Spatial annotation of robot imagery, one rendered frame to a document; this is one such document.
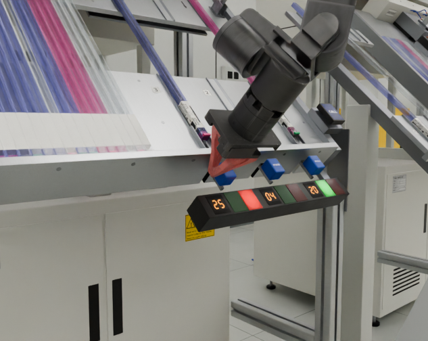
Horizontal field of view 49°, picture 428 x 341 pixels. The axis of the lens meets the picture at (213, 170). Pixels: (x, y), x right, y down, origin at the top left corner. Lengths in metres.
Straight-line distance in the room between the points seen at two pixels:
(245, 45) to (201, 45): 2.68
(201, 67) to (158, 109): 2.51
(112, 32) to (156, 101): 0.62
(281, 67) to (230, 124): 0.10
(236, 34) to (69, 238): 0.53
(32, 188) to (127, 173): 0.12
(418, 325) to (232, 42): 0.38
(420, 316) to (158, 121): 0.45
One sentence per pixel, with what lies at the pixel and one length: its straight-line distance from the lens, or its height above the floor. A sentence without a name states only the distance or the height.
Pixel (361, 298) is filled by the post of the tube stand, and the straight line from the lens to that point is 1.28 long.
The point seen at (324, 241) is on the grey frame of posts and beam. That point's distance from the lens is 1.01.
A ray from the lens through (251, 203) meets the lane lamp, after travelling 0.70.
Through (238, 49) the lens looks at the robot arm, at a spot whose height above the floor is 0.86.
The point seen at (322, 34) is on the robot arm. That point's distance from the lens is 0.58.
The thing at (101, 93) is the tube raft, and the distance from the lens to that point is 0.70.
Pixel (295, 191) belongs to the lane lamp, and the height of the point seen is 0.66.
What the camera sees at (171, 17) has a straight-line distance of 1.02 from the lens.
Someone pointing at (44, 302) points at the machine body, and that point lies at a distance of 0.96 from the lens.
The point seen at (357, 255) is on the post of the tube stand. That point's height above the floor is 0.44.
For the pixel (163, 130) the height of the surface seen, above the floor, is 0.76.
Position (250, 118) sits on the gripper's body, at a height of 0.78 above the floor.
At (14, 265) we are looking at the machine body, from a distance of 0.92.
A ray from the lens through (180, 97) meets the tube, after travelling 0.77.
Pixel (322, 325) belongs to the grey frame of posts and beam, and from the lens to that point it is 1.07.
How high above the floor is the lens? 0.77
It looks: 6 degrees down
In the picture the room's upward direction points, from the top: straight up
